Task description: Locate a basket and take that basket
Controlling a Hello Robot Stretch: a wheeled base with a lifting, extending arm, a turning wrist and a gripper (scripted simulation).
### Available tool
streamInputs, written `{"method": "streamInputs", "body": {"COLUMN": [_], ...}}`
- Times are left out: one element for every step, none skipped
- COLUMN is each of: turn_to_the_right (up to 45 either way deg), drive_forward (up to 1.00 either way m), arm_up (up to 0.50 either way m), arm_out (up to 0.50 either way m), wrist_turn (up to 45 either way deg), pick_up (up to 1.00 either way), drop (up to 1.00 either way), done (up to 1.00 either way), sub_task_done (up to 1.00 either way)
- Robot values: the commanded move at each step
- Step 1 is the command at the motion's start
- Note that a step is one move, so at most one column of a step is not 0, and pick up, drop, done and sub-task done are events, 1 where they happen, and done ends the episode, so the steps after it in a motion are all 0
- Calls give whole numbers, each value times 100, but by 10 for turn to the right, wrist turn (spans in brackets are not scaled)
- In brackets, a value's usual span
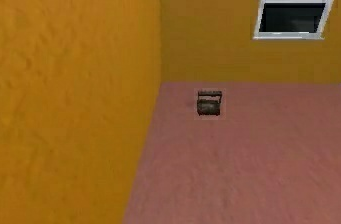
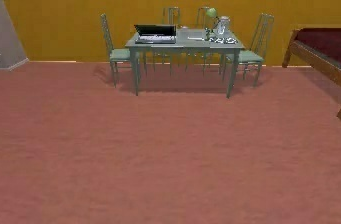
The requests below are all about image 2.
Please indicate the green desk lamp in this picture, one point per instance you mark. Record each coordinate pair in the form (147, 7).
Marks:
(211, 13)

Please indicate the clear glass jug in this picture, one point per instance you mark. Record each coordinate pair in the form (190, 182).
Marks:
(223, 26)

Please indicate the grey-green chair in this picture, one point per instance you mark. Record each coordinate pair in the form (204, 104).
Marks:
(202, 16)
(249, 56)
(119, 54)
(171, 15)

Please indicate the white pen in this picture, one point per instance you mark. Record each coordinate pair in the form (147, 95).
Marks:
(195, 38)

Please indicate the black laptop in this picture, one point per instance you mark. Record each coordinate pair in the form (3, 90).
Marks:
(155, 33)

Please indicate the grey-green dining table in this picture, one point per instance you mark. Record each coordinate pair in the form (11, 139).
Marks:
(184, 45)

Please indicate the brown bed with maroon cover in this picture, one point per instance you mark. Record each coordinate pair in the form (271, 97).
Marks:
(334, 50)

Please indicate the silver keys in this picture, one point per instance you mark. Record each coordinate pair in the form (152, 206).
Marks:
(224, 40)

